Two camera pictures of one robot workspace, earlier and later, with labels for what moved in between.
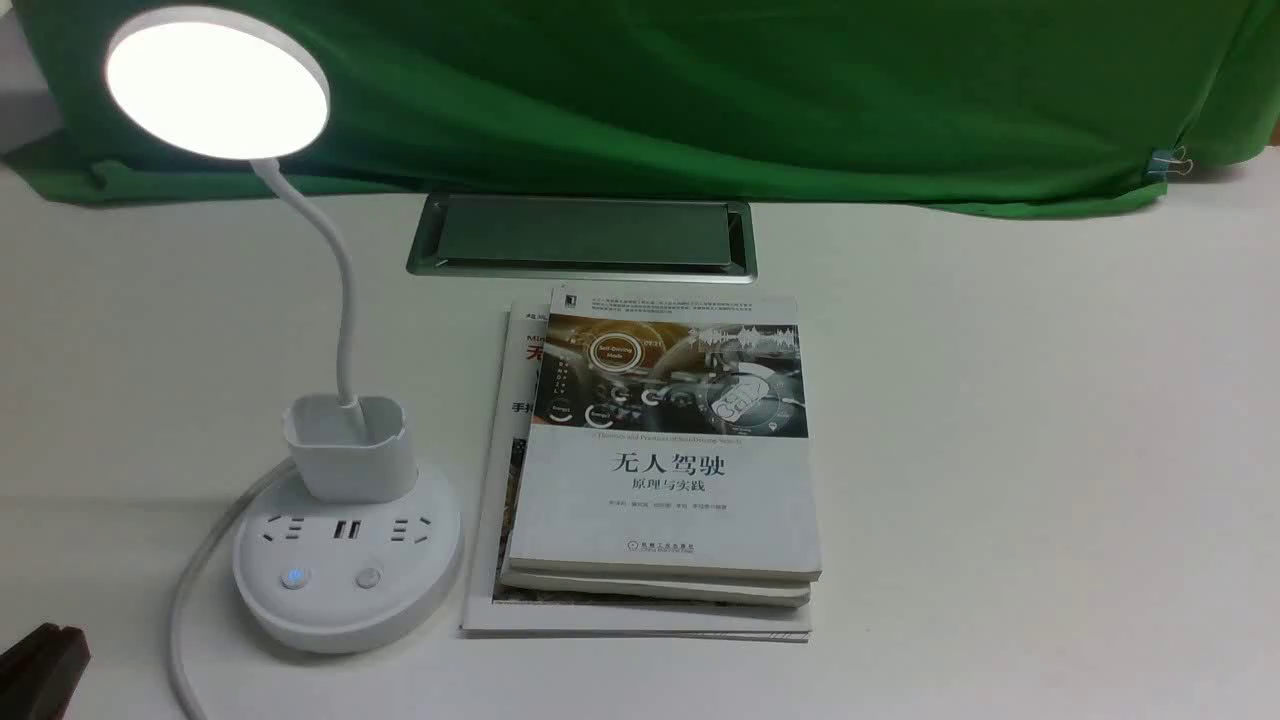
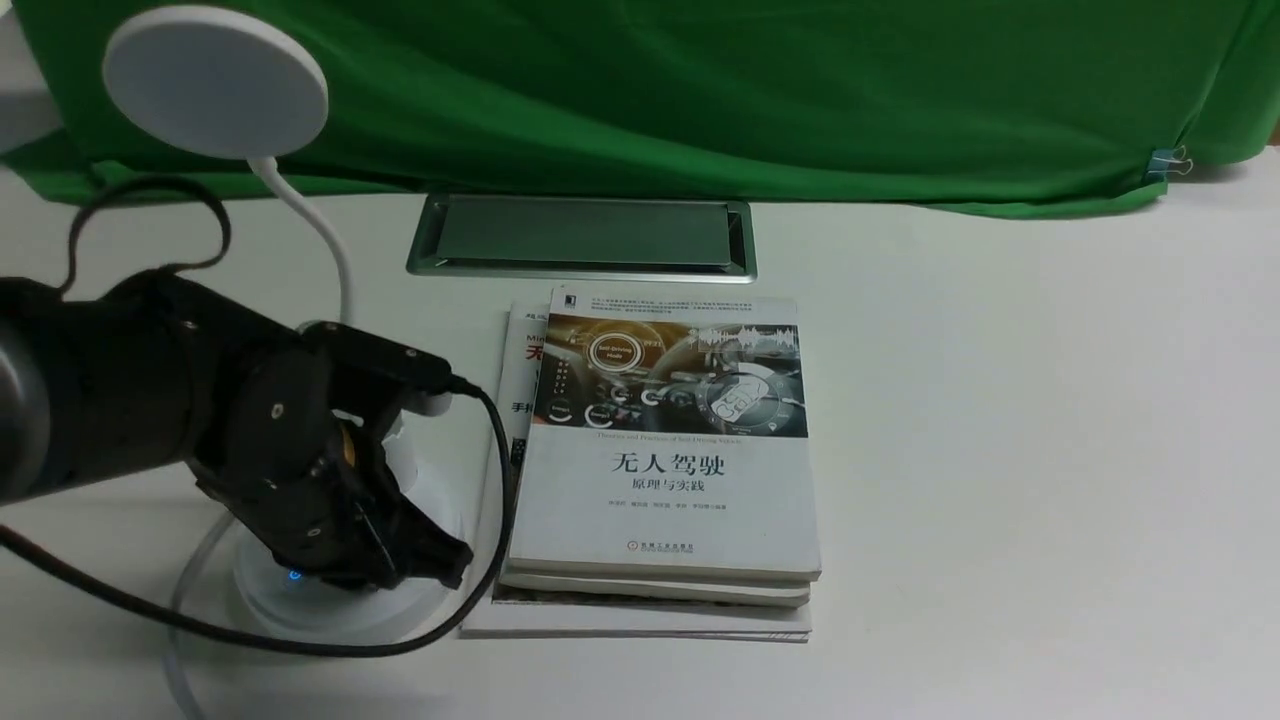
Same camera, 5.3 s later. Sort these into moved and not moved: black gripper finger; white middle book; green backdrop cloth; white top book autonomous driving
Moved: black gripper finger
Not moved: white top book autonomous driving; white middle book; green backdrop cloth
